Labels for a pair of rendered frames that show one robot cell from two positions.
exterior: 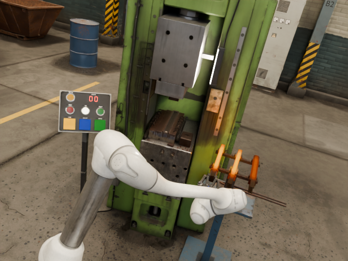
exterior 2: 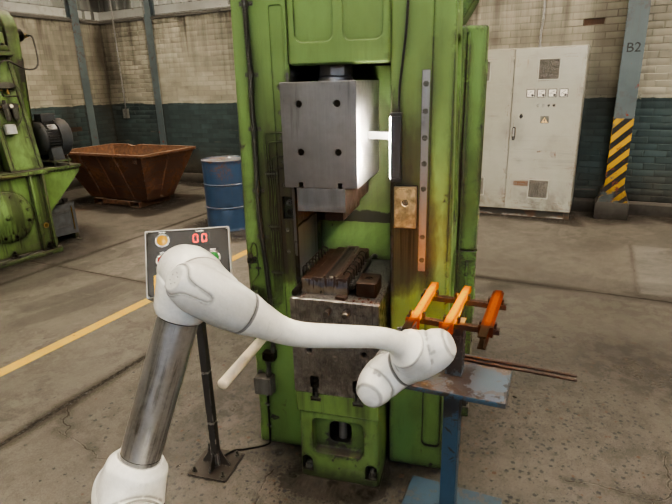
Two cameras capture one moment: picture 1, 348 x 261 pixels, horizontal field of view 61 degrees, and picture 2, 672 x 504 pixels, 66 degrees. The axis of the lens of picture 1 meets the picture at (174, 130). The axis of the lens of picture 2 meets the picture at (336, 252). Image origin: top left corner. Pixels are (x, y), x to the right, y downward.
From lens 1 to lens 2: 0.41 m
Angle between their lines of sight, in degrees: 13
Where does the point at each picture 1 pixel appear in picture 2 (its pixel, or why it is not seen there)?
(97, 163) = (159, 298)
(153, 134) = (310, 285)
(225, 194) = (406, 337)
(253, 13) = (435, 43)
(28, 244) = not seen: outside the picture
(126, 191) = (290, 405)
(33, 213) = not seen: hidden behind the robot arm
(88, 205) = (155, 380)
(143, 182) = (226, 310)
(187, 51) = (335, 127)
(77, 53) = (218, 210)
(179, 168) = not seen: hidden behind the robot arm
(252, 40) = (445, 88)
